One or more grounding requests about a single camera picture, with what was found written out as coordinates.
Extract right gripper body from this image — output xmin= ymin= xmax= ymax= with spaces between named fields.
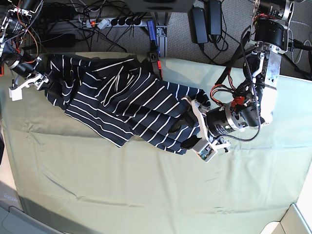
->
xmin=14 ymin=73 xmax=50 ymax=91

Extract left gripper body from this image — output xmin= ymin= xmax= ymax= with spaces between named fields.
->
xmin=182 ymin=96 xmax=246 ymax=142

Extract navy white striped T-shirt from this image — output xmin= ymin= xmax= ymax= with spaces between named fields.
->
xmin=45 ymin=54 xmax=210 ymax=155

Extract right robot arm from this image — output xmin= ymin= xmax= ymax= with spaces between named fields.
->
xmin=0 ymin=0 xmax=53 ymax=91

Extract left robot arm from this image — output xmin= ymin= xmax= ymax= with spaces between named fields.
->
xmin=171 ymin=0 xmax=294 ymax=160

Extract grey power strip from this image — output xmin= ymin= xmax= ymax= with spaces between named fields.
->
xmin=81 ymin=17 xmax=147 ymax=30

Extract green table cloth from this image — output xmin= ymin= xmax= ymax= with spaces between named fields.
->
xmin=0 ymin=69 xmax=312 ymax=234

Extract black power adapter brick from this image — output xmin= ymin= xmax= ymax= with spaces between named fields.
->
xmin=189 ymin=7 xmax=208 ymax=44

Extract black tripod stand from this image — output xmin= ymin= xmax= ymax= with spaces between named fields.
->
xmin=282 ymin=39 xmax=312 ymax=81

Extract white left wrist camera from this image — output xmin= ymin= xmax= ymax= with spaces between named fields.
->
xmin=192 ymin=137 xmax=231 ymax=163

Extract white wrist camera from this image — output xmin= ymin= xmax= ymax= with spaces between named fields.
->
xmin=192 ymin=137 xmax=231 ymax=163
xmin=9 ymin=80 xmax=34 ymax=101

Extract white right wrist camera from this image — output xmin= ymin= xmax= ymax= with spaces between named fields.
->
xmin=9 ymin=80 xmax=34 ymax=101

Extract black cable bundle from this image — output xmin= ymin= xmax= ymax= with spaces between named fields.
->
xmin=36 ymin=0 xmax=152 ymax=53

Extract aluminium frame rail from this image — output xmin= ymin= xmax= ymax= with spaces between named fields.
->
xmin=151 ymin=12 xmax=171 ymax=57

